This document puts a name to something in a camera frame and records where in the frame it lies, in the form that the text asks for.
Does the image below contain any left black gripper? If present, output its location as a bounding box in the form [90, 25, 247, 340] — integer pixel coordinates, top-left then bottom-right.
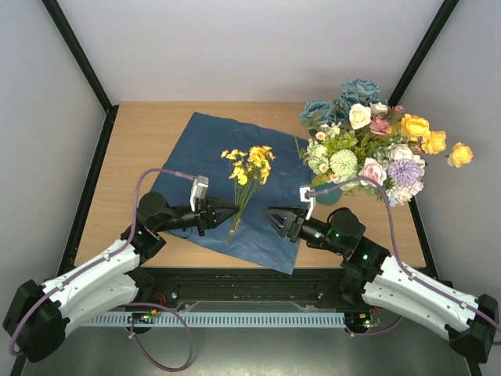
[155, 197, 240, 237]

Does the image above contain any teal cylindrical vase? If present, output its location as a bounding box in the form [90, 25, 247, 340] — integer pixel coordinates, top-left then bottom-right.
[315, 183, 343, 205]

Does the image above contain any small yellow flower sprig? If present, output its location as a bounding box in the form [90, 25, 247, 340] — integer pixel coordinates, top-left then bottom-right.
[220, 146, 276, 244]

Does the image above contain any blue wrapping paper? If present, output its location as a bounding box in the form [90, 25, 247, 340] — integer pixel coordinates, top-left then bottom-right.
[164, 113, 313, 274]

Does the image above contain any green white flower bunch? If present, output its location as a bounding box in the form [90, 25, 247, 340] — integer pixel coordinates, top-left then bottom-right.
[295, 122, 373, 187]

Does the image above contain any pastel purple flower bunch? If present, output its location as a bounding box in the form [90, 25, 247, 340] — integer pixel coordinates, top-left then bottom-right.
[359, 143, 426, 206]

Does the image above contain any pink rose flower stem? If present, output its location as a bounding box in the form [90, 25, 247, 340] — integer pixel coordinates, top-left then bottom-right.
[348, 102, 404, 136]

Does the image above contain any blue rose bunch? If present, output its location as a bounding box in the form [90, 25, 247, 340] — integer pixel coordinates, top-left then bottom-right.
[300, 78, 388, 132]

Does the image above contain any yellow rose bunch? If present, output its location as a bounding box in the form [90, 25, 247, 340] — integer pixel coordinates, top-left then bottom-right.
[400, 114, 474, 168]

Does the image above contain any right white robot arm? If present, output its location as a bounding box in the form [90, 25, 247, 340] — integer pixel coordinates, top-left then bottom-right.
[264, 207, 499, 363]

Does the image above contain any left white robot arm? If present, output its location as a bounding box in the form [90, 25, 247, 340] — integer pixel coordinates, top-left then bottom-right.
[2, 192, 240, 363]

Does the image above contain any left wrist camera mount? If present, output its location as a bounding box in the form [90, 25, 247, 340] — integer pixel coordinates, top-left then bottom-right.
[189, 175, 209, 212]

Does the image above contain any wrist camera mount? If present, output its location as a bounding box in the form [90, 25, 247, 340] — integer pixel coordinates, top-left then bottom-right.
[189, 175, 209, 212]
[299, 186, 316, 220]

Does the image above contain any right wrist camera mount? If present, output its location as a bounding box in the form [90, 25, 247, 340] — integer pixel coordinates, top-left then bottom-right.
[299, 186, 316, 220]

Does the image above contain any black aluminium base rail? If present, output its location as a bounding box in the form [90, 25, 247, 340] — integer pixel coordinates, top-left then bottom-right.
[146, 267, 372, 312]

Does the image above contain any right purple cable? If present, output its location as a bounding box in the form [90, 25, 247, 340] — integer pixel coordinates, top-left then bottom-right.
[311, 175, 501, 345]

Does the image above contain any purple cable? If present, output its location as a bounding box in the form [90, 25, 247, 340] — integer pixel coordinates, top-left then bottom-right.
[311, 175, 501, 345]
[8, 168, 195, 371]

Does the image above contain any light blue slotted cable duct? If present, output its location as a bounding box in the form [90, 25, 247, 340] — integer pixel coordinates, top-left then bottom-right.
[84, 310, 348, 328]

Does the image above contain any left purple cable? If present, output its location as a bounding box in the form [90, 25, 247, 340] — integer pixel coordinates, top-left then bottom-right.
[8, 168, 195, 371]

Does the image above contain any black frame post left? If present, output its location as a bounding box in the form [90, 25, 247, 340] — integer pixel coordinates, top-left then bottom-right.
[41, 0, 118, 114]

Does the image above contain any black frame post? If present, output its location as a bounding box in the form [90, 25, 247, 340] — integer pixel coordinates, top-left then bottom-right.
[388, 0, 460, 106]
[41, 0, 118, 114]

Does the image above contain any black frame post right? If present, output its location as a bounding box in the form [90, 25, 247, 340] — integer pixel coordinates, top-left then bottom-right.
[388, 0, 460, 106]

